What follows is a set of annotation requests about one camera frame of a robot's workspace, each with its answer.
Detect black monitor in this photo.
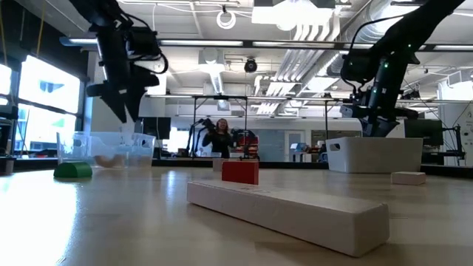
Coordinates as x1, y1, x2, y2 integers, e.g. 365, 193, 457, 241
142, 116, 172, 140
404, 118, 444, 142

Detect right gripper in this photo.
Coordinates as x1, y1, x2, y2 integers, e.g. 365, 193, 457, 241
339, 66, 421, 138

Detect natural rectangular wooden block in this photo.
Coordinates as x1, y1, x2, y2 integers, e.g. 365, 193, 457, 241
390, 171, 427, 186

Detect natural wooden arch block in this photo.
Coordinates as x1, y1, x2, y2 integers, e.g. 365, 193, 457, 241
94, 154, 126, 168

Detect green half-round wooden block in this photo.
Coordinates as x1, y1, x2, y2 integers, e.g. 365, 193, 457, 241
53, 161, 93, 180

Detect yellow hanging cable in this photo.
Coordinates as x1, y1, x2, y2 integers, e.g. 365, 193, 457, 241
35, 0, 46, 57

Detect person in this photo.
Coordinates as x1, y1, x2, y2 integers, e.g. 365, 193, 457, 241
202, 117, 237, 160

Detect black ceiling camera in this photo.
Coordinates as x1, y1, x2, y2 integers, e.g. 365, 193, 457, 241
243, 58, 259, 74

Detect white plastic handled bin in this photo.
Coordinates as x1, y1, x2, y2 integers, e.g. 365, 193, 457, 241
325, 137, 424, 174

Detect black aluminium table frame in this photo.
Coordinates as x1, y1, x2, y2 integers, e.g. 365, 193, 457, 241
0, 157, 473, 177

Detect white cable coil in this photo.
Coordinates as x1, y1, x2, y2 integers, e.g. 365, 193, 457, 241
216, 5, 237, 30

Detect long natural wooden block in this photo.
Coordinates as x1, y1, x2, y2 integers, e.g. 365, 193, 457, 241
186, 179, 391, 258

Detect black metal frame stand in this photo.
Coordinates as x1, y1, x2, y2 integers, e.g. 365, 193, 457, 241
191, 94, 249, 160

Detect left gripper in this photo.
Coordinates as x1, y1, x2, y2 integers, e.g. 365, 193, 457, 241
85, 29, 160, 123

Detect red storage bins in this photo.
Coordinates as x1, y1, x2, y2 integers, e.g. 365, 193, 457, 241
236, 134, 259, 156

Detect small red wooden cube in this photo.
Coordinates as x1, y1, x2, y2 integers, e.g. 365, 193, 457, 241
221, 160, 259, 186

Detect silver ventilation duct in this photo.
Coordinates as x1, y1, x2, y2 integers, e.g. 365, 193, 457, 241
324, 0, 426, 77

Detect clear plastic bin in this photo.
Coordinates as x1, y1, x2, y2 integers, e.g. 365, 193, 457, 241
55, 131, 157, 170

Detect ceiling light strip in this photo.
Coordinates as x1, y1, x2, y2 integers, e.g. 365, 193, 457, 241
158, 39, 245, 47
253, 40, 337, 48

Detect bright window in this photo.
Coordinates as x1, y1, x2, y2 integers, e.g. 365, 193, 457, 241
0, 55, 82, 156

